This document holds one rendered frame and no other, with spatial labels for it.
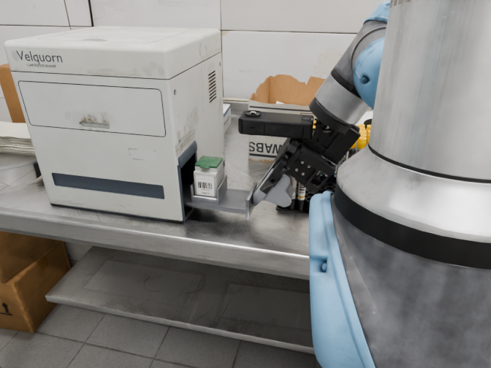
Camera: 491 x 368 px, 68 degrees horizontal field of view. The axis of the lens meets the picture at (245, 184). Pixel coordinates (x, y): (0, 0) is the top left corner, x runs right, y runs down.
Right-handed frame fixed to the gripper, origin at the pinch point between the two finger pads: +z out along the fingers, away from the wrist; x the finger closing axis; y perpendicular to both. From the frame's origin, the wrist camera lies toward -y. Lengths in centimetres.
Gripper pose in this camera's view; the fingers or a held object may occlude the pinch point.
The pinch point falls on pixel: (254, 196)
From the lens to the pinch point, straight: 64.2
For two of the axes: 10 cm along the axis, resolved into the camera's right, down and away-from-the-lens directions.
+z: -4.9, 7.1, 5.1
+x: 2.3, -4.7, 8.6
